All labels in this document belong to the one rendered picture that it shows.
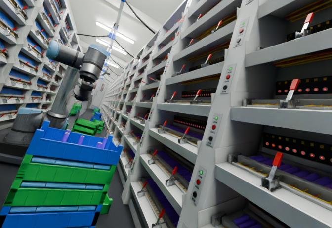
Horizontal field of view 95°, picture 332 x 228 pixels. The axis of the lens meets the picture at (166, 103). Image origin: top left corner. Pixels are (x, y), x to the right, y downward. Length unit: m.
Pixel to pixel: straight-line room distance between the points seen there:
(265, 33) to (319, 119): 0.42
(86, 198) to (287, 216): 0.63
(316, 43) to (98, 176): 0.80
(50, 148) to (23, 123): 0.98
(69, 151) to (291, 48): 0.77
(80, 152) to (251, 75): 0.69
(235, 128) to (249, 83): 0.18
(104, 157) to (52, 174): 0.17
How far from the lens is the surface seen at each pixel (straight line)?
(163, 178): 0.87
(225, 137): 0.57
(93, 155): 0.67
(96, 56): 0.83
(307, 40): 0.55
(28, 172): 0.69
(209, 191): 0.59
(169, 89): 1.21
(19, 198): 0.73
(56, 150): 0.66
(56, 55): 0.93
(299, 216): 0.45
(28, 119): 1.61
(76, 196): 0.73
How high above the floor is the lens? 0.63
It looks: 7 degrees up
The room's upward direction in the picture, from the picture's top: 18 degrees clockwise
